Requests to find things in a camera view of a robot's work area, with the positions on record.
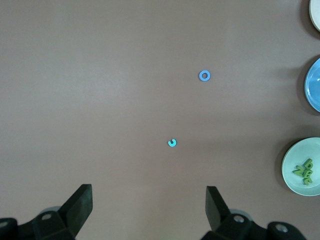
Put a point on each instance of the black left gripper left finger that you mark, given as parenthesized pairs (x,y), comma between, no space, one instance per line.
(77,210)

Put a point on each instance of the green foam letter u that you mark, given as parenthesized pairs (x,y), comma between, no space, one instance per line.
(306,182)

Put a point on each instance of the green foam letter N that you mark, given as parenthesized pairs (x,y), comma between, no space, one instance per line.
(298,170)

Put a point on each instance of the blue plate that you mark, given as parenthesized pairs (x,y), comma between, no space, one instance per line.
(313,87)

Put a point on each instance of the teal foam letter c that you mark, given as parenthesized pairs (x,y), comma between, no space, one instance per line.
(172,145)

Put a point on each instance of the green foam letter B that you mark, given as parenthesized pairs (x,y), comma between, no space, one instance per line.
(308,173)
(305,163)

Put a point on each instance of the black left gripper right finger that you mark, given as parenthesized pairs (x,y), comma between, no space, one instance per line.
(217,212)

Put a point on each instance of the light green plate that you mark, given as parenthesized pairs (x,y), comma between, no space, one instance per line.
(295,155)

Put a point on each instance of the beige plate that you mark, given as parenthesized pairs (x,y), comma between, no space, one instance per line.
(316,12)

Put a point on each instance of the blue foam letter O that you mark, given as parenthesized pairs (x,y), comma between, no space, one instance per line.
(200,75)

